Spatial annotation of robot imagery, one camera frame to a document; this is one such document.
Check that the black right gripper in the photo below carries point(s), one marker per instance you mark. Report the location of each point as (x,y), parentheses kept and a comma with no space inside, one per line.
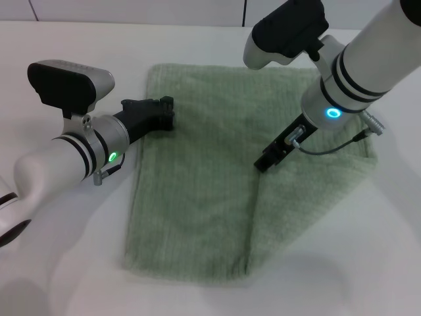
(274,148)

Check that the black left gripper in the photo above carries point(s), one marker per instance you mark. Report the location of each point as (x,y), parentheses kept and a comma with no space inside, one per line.
(141,116)

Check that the green terry towel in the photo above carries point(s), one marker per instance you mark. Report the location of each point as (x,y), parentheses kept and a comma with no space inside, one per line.
(204,197)

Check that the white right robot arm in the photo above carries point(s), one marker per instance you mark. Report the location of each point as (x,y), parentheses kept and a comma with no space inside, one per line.
(368,59)

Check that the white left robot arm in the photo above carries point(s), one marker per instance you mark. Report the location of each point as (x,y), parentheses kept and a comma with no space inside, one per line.
(49,164)

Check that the left wrist camera black silver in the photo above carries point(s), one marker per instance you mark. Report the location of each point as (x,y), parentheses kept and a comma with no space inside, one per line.
(65,85)

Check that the wrist camera black silver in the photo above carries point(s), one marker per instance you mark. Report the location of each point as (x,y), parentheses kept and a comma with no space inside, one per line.
(65,85)
(283,26)

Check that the black vertical wall strip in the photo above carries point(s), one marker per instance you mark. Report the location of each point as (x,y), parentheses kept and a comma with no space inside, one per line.
(244,13)

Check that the right wrist camera black silver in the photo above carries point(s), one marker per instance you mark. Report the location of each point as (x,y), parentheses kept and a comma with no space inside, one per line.
(283,26)

